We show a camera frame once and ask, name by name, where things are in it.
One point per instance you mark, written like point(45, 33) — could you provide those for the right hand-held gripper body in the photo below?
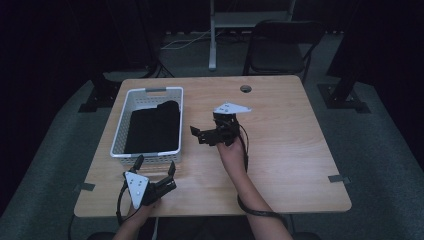
point(226, 128)

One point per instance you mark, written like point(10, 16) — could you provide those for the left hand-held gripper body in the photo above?
point(138, 188)

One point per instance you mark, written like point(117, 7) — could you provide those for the black cloth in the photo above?
point(153, 130)

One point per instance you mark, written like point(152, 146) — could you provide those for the white perforated plastic basket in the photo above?
point(133, 100)

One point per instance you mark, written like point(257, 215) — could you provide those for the person's left hand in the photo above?
point(143, 211)

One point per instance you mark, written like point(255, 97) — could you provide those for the person's right hand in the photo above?
point(233, 156)

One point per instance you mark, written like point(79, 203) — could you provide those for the round grey table grommet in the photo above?
point(245, 88)

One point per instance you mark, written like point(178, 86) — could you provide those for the grey tape piece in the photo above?
point(85, 187)
point(339, 179)

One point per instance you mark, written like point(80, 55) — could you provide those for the black metal stand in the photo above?
point(100, 96)
point(343, 96)

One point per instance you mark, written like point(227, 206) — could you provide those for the black chair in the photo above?
point(278, 55)

